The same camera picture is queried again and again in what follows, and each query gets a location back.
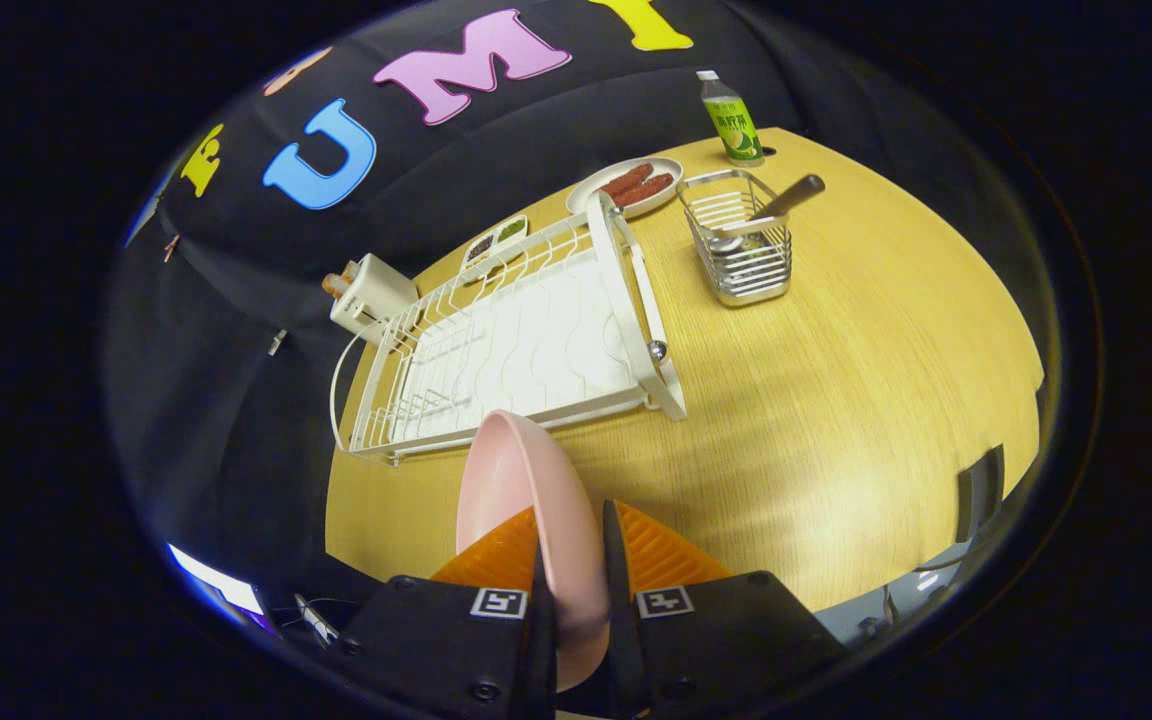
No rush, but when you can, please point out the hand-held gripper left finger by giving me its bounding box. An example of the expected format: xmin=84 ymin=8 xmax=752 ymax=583
xmin=331 ymin=505 xmax=559 ymax=720

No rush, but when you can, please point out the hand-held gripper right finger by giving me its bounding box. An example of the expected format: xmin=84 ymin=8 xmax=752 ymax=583
xmin=601 ymin=499 xmax=849 ymax=720

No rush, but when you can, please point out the pink plate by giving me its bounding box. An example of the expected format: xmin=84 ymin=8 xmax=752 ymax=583
xmin=456 ymin=409 xmax=612 ymax=693

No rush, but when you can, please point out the white wire dish rack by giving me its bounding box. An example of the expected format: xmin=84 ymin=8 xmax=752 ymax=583
xmin=331 ymin=190 xmax=689 ymax=468

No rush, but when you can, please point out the metal wire basket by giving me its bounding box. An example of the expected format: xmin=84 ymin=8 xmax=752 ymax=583
xmin=677 ymin=169 xmax=794 ymax=307

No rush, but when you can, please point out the spoon with wooden handle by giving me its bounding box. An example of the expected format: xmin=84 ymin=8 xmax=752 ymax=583
xmin=709 ymin=174 xmax=826 ymax=256

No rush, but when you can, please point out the white round dish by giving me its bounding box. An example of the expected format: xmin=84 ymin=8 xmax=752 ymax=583
xmin=566 ymin=157 xmax=684 ymax=220

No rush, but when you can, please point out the black backdrop cloth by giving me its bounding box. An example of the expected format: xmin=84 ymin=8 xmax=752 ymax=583
xmin=101 ymin=0 xmax=1067 ymax=621

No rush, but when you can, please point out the white toaster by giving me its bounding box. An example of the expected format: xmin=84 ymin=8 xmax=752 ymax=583
xmin=328 ymin=253 xmax=419 ymax=346

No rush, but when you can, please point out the white divided condiment tray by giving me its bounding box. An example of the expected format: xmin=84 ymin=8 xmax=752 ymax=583
xmin=463 ymin=214 xmax=529 ymax=269

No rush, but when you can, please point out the brown meat piece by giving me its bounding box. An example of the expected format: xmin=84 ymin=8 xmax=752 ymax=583
xmin=614 ymin=173 xmax=675 ymax=208
xmin=601 ymin=163 xmax=655 ymax=197

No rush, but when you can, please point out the green tea bottle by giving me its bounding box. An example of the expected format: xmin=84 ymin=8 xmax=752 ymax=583
xmin=696 ymin=70 xmax=766 ymax=168

